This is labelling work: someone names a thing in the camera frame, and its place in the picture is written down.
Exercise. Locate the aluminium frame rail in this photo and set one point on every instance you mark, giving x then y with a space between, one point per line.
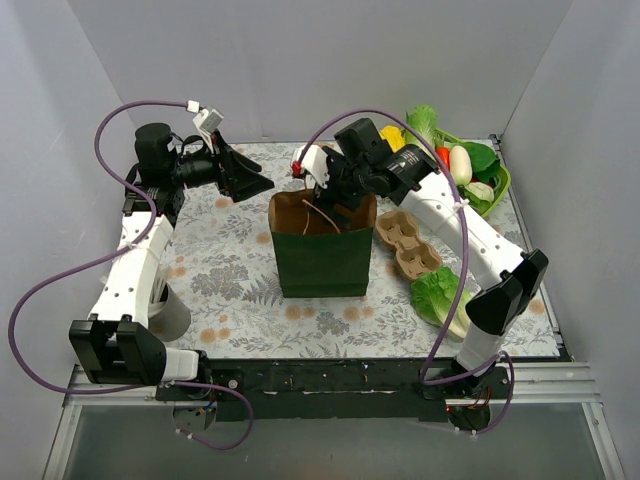
535 383

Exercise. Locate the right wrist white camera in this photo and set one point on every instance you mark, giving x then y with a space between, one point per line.
313 163

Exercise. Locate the tall green napa cabbage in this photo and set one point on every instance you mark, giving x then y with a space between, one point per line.
423 119

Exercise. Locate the floral patterned table mat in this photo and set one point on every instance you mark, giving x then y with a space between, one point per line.
222 266

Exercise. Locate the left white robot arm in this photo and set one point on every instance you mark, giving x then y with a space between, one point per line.
124 338

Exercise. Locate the yellow cabbage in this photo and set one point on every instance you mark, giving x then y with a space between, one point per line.
394 137

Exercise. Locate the green lettuce on mat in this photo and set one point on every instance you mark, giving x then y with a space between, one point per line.
432 296

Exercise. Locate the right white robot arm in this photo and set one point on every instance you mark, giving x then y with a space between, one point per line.
416 181

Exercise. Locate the grey straw holder cup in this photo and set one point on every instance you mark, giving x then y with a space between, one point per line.
173 320

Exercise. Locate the green brown paper bag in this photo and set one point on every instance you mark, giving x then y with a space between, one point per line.
314 258

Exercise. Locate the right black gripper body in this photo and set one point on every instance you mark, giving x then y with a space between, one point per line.
335 191

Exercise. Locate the wrist white camera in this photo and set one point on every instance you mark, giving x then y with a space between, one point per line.
313 163
206 123

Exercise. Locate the white radish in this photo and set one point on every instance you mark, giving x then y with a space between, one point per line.
460 166

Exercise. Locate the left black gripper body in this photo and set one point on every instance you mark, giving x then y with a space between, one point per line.
223 167

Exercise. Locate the dark green leafy vegetable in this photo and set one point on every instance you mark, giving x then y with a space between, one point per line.
486 167

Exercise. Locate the green plastic vegetable basket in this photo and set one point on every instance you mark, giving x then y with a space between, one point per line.
448 140

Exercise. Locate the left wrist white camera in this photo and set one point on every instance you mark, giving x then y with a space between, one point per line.
206 123

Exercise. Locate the small white bok choy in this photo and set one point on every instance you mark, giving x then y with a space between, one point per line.
479 192

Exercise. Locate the red orange pepper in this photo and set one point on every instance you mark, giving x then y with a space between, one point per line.
444 154

